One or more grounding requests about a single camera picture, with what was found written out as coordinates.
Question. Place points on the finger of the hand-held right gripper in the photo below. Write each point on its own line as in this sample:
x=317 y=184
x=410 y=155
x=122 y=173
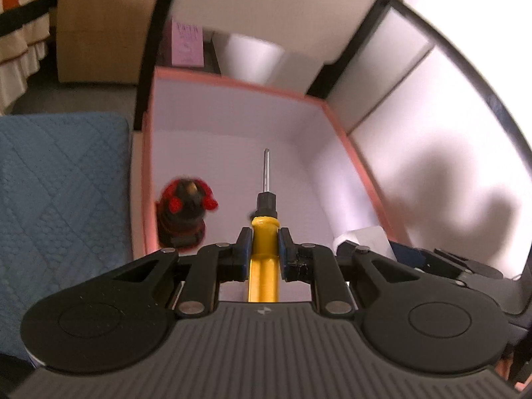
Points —
x=407 y=254
x=469 y=262

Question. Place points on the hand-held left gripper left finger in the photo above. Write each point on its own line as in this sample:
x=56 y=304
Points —
x=245 y=251

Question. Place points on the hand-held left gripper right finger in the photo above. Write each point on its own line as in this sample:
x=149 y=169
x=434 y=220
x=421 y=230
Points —
x=285 y=253

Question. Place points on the white card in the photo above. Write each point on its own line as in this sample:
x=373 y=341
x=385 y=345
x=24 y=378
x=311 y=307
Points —
x=365 y=241

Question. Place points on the black jar with red ribbon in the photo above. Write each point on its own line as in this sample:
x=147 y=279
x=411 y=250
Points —
x=185 y=216

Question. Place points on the orange cardboard box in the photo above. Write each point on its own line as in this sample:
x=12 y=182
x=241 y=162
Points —
x=232 y=141

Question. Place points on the blue quilted mat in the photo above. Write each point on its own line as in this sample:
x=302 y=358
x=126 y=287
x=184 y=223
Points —
x=62 y=199

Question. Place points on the small white storage box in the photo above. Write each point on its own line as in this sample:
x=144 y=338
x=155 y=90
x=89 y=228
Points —
x=253 y=58

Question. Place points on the black metal rack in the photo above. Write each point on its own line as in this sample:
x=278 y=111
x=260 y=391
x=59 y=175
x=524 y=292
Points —
x=146 y=70

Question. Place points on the pink paper bag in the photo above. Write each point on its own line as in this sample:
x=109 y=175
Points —
x=187 y=45

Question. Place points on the large white cardboard box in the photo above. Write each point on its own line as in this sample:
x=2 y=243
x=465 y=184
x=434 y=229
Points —
x=270 y=4

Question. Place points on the brown cardboard box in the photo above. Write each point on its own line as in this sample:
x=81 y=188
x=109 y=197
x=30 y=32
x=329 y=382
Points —
x=99 y=37

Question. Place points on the beige striped bed skirt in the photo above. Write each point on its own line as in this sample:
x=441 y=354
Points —
x=20 y=54

